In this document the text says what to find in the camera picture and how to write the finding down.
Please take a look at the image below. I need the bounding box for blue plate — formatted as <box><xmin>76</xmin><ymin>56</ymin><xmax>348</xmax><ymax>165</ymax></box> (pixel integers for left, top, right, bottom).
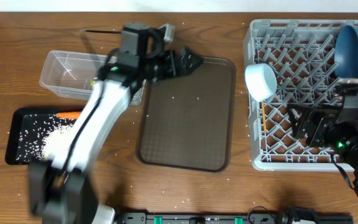
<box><xmin>334</xmin><ymin>25</ymin><xmax>358</xmax><ymax>78</ymax></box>

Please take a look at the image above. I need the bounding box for brown serving tray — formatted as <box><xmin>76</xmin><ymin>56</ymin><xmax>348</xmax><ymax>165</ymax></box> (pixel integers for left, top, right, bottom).
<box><xmin>137</xmin><ymin>57</ymin><xmax>236</xmax><ymax>172</ymax></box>

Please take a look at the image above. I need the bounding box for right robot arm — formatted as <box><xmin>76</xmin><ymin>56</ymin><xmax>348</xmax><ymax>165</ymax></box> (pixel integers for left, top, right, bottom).
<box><xmin>287</xmin><ymin>103</ymin><xmax>358</xmax><ymax>198</ymax></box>

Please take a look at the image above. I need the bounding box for light blue rice bowl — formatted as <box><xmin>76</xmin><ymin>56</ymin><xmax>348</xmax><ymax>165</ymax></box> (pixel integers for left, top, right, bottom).
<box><xmin>245</xmin><ymin>63</ymin><xmax>277</xmax><ymax>102</ymax></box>

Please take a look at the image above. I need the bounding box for clear plastic bin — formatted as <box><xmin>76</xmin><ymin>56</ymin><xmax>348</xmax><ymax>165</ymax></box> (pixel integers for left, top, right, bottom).
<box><xmin>39</xmin><ymin>50</ymin><xmax>147</xmax><ymax>106</ymax></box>

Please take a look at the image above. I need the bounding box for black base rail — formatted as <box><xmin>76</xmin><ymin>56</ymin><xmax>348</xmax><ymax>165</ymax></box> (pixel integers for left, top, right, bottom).
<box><xmin>105</xmin><ymin>206</ymin><xmax>354</xmax><ymax>224</ymax></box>

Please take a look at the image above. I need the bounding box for grey dishwasher rack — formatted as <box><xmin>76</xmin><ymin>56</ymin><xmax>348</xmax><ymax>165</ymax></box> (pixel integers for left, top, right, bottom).
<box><xmin>243</xmin><ymin>19</ymin><xmax>358</xmax><ymax>172</ymax></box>

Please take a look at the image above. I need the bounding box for white spilled rice pile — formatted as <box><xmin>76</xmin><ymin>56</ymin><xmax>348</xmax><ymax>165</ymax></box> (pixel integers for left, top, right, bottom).
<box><xmin>16</xmin><ymin>114</ymin><xmax>76</xmax><ymax>164</ymax></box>

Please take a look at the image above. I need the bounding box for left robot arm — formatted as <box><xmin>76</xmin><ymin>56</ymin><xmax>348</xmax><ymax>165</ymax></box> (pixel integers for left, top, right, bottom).
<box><xmin>29</xmin><ymin>22</ymin><xmax>203</xmax><ymax>224</ymax></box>

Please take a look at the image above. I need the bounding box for orange carrot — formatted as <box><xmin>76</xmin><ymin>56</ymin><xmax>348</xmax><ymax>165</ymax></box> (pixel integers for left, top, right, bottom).
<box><xmin>56</xmin><ymin>111</ymin><xmax>81</xmax><ymax>119</ymax></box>

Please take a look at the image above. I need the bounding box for black tray bin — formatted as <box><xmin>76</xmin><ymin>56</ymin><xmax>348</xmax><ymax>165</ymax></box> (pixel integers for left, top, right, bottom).
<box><xmin>5</xmin><ymin>107</ymin><xmax>82</xmax><ymax>165</ymax></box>

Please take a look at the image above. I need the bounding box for wooden chopstick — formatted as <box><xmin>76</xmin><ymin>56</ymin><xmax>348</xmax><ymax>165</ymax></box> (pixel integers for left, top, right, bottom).
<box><xmin>261</xmin><ymin>101</ymin><xmax>267</xmax><ymax>134</ymax></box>

